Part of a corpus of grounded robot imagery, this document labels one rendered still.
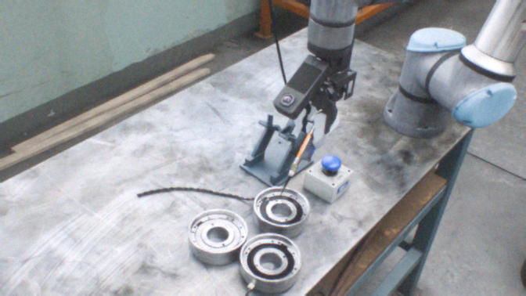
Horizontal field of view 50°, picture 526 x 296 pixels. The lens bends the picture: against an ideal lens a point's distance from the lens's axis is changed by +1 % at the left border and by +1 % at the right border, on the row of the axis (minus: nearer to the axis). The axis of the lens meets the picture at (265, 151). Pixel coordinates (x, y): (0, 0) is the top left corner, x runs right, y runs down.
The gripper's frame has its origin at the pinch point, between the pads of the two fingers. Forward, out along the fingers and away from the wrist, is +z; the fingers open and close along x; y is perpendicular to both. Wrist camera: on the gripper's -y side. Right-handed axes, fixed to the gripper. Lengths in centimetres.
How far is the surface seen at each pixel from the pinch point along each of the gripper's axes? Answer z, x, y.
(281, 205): 10.9, -1.3, -7.7
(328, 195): 11.2, -5.6, 1.5
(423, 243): 65, -10, 57
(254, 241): 9.9, -4.6, -18.6
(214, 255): 9.7, -2.3, -26.0
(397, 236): 40, -11, 29
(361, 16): 66, 101, 180
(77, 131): 91, 143, 27
